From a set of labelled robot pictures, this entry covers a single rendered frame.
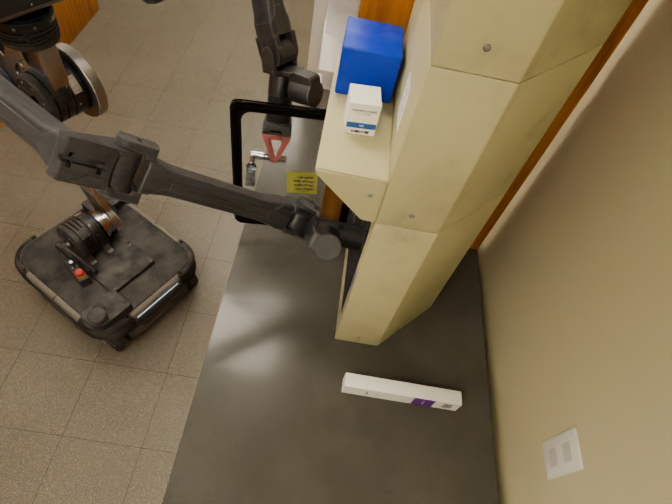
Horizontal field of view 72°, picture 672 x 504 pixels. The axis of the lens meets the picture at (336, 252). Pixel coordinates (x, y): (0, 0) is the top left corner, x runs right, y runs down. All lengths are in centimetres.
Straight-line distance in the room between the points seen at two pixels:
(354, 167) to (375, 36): 24
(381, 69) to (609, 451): 72
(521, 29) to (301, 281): 87
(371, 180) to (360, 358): 58
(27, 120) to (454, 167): 66
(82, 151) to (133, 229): 148
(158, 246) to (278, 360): 119
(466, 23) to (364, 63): 28
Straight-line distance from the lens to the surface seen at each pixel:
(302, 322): 120
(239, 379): 114
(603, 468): 94
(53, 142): 84
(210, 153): 293
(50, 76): 143
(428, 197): 74
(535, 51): 61
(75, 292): 216
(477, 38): 59
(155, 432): 211
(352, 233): 103
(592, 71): 111
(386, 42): 85
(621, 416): 90
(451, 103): 63
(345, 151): 75
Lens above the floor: 201
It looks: 54 degrees down
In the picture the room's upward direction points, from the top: 15 degrees clockwise
